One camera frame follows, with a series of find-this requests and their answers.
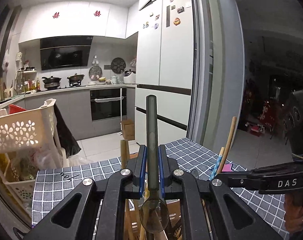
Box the person's hand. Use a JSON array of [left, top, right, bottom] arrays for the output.
[[284, 194, 303, 233]]

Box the chopstick in holder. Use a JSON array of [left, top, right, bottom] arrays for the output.
[[120, 140, 130, 169]]

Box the cardboard box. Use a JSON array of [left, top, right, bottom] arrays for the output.
[[122, 119, 135, 141]]

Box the blue patterned chopstick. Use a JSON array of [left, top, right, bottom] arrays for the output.
[[209, 147, 225, 180]]

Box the beige utensil holder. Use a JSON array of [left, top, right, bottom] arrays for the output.
[[124, 197, 210, 240]]

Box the wooden chopstick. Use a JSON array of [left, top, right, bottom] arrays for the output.
[[217, 116, 237, 173]]

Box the built-in black oven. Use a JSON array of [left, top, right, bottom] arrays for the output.
[[90, 88, 127, 121]]

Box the grey checkered star tablecloth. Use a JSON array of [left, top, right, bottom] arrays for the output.
[[32, 138, 289, 239]]

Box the black pot with lid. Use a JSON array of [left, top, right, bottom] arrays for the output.
[[67, 73, 84, 86]]

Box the cream flower-cut laundry basket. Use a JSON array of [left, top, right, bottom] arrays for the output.
[[0, 99, 68, 205]]

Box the black wok on stove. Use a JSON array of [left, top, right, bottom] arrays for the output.
[[42, 76, 61, 85]]

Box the white refrigerator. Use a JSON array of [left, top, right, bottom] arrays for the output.
[[135, 0, 194, 145]]

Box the black range hood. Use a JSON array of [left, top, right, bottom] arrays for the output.
[[40, 36, 93, 70]]

